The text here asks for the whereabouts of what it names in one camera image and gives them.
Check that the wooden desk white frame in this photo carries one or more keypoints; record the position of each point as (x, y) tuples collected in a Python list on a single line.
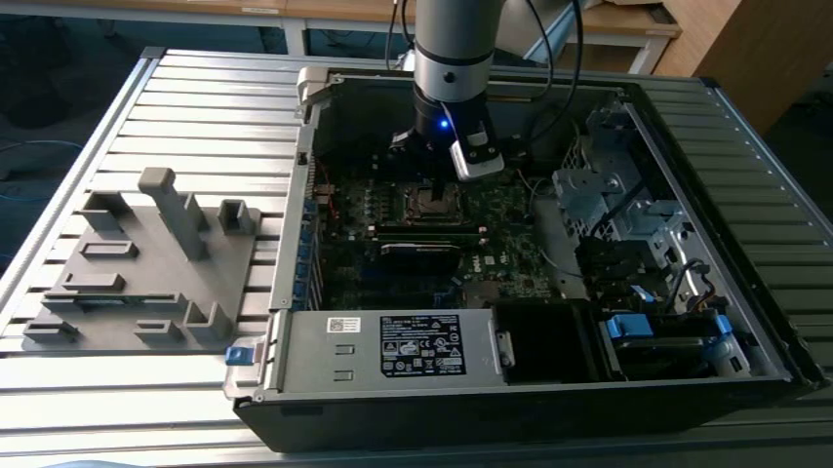
[(624, 24)]

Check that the silver metal drive cage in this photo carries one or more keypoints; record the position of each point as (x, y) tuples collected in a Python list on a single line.
[(586, 192)]

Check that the grey power supply unit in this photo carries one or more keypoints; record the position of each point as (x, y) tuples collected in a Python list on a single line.
[(312, 361)]

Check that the black graphics card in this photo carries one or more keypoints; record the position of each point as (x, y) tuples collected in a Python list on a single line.
[(419, 263)]

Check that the black open PC case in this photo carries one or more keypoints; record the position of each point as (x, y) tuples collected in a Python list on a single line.
[(520, 424)]

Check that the green RAM stick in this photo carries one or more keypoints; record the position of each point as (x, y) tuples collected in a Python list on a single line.
[(110, 300)]

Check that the CPU socket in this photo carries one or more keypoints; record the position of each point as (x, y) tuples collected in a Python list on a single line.
[(432, 220)]

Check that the wooden cabinet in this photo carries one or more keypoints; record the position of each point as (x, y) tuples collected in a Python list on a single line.
[(767, 58)]

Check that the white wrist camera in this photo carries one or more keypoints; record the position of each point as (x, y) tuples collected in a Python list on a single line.
[(477, 166)]

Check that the blue case latch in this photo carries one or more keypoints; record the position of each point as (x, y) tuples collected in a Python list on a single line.
[(234, 356)]

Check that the blue disk carrier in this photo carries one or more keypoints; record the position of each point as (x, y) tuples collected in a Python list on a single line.
[(627, 325)]

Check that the grey parts rack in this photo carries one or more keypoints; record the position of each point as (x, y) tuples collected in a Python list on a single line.
[(162, 287)]

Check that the silver CPU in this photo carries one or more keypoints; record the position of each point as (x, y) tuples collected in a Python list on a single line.
[(425, 205)]

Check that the green motherboard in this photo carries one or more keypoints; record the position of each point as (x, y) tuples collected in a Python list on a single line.
[(513, 244)]

